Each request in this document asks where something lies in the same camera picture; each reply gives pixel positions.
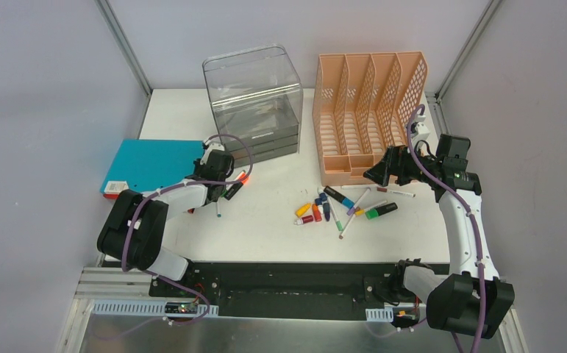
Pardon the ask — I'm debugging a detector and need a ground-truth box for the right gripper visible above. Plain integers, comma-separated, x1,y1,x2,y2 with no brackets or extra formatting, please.
363,143,441,187

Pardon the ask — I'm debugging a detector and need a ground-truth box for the teal blue folder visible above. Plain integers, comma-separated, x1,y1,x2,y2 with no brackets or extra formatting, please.
99,139,204,194

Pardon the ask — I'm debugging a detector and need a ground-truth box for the red folder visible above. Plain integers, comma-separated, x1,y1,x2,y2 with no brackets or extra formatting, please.
102,193,196,214

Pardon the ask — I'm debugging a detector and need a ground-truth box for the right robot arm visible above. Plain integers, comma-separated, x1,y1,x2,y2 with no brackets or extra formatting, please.
363,134,515,339

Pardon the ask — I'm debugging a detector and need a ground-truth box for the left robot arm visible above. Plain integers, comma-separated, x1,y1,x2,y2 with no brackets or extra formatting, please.
96,149,235,298

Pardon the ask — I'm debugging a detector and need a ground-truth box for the white pen red cap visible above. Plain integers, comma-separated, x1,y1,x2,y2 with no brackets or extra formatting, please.
376,188,416,198

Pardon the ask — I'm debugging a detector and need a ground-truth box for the black highlighter orange cap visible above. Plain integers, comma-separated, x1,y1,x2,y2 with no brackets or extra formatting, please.
223,171,249,200

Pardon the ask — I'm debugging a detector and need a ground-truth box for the thin white pen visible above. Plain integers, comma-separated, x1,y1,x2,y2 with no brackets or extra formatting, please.
341,185,379,190

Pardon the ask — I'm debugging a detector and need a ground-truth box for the black highlighter green cap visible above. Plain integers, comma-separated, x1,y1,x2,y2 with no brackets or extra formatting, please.
365,202,399,220

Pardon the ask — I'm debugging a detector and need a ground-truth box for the black highlighter blue cap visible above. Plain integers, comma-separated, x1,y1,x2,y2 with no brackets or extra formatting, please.
324,186,354,209

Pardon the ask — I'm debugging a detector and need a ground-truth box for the white marker yellow cap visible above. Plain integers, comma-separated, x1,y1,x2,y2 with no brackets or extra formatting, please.
354,200,388,216

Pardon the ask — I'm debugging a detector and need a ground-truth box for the white marker green tip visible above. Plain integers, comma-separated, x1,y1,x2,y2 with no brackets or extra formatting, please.
324,197,343,232

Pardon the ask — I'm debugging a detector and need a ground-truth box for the peach plastic file rack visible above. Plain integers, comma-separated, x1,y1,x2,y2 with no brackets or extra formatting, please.
312,51,428,186

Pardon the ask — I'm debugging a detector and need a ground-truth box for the orange red marker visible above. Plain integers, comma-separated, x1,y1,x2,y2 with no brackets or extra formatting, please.
312,204,322,222

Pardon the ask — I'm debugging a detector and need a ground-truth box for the clear grey drawer organizer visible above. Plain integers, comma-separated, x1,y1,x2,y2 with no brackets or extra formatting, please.
202,44,304,166

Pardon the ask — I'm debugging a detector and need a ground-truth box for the red white short marker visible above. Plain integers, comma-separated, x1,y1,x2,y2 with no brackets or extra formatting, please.
294,215,315,225

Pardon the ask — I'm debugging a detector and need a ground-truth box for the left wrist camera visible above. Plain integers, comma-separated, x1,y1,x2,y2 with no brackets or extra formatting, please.
203,140,225,151

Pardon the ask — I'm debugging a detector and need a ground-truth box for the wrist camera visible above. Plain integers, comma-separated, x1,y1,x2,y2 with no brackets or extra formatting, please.
410,122,431,140
203,140,225,151

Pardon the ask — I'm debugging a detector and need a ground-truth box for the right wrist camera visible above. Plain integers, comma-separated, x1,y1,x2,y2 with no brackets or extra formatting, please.
410,122,431,140

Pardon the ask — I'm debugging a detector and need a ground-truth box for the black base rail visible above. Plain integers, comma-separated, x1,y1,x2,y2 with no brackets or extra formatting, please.
149,262,413,321

